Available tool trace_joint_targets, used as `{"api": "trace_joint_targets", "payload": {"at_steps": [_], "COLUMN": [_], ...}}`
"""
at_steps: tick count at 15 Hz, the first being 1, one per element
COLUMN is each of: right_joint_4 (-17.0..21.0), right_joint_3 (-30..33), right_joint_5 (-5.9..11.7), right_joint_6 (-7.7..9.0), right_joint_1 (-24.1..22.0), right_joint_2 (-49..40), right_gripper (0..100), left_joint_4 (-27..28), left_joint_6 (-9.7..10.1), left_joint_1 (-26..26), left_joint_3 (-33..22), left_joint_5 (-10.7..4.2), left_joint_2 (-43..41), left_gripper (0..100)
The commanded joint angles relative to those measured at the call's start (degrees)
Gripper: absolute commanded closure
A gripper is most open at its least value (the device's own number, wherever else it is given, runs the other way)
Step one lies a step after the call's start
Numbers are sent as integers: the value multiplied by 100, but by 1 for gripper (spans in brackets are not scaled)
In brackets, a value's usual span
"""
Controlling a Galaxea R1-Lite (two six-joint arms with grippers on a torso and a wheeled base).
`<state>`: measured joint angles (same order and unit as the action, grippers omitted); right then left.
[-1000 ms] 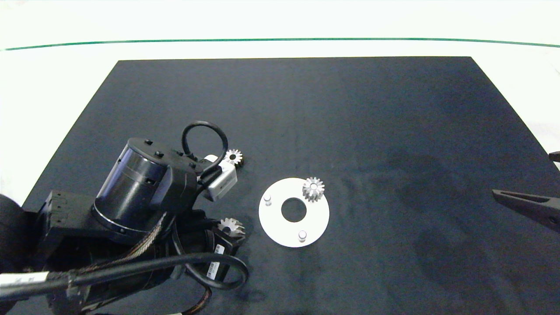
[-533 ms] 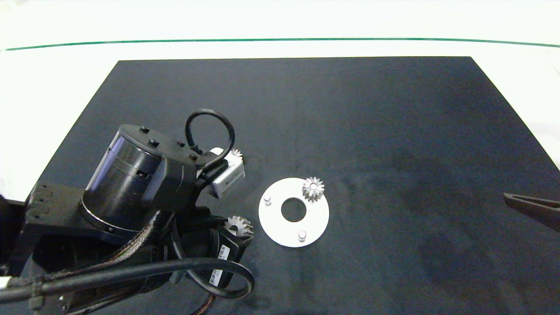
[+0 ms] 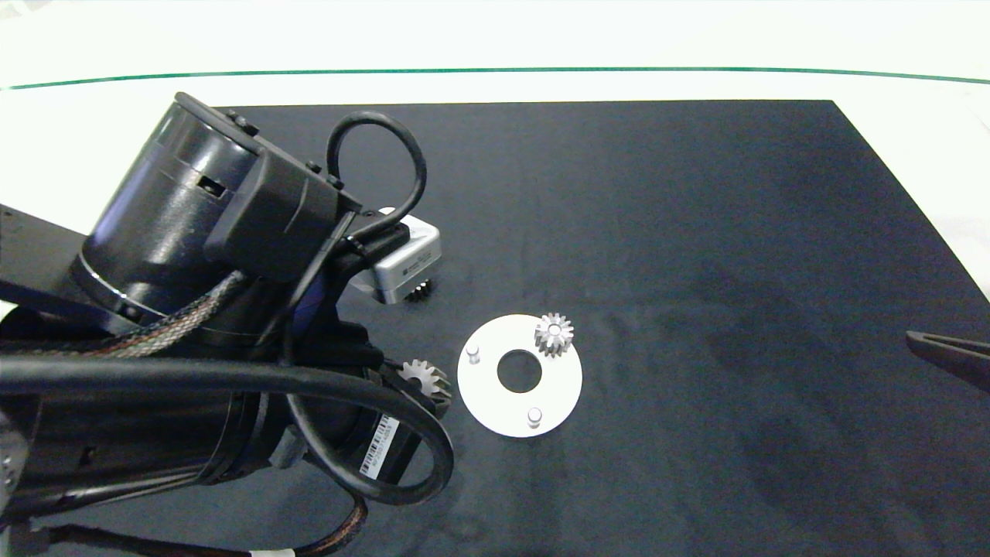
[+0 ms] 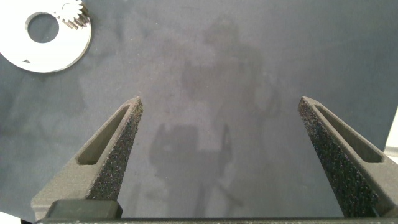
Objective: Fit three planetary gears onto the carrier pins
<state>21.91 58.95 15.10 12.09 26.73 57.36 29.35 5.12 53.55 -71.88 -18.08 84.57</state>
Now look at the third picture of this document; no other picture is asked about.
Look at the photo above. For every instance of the small steel planetary gear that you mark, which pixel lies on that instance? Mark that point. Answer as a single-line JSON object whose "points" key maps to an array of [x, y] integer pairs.
{"points": [[565, 331], [430, 381], [422, 294]]}

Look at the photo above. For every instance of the round white carrier plate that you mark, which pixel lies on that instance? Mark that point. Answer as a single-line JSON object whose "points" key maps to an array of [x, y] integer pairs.
{"points": [[479, 394]]}

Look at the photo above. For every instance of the dark rectangular mat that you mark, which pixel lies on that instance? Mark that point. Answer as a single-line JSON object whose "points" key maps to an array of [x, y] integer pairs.
{"points": [[696, 232]]}

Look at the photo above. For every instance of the boxy silver wrist camera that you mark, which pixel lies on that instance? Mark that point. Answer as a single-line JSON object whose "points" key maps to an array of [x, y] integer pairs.
{"points": [[402, 267]]}

